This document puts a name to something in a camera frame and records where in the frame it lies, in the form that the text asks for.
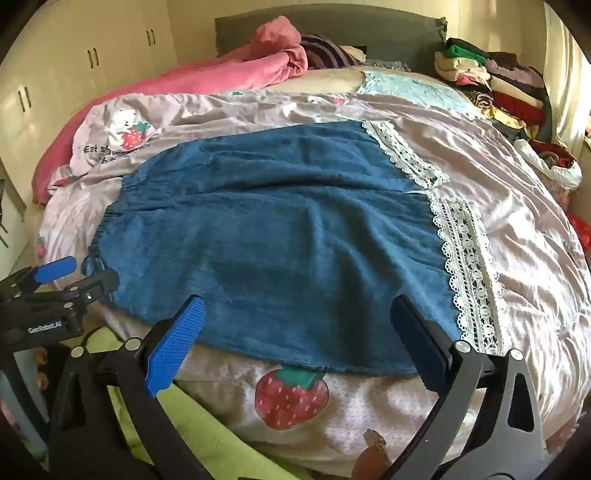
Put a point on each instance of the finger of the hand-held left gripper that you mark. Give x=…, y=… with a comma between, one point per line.
x=94, y=282
x=55, y=270

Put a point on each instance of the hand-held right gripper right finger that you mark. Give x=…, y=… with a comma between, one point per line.
x=425, y=353

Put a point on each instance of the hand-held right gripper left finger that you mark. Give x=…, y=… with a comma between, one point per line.
x=178, y=344

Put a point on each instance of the blue pants with lace trim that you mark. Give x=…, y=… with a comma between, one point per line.
x=277, y=230

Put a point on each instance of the person's left hand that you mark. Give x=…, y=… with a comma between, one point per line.
x=40, y=364

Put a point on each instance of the pink strawberry printed blanket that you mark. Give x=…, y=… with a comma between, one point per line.
x=508, y=230

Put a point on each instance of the cream wardrobe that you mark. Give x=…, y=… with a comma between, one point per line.
x=92, y=69

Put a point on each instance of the white crumpled garment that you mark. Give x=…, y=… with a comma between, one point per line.
x=549, y=168

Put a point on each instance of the pink quilt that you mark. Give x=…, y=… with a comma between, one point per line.
x=207, y=78

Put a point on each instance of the pile of folded clothes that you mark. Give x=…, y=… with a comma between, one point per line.
x=508, y=87

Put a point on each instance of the purple striped cloth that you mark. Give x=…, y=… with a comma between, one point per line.
x=330, y=53

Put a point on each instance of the pale curtain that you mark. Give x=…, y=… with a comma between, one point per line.
x=570, y=69

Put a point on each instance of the grey headboard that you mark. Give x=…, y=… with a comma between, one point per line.
x=369, y=27

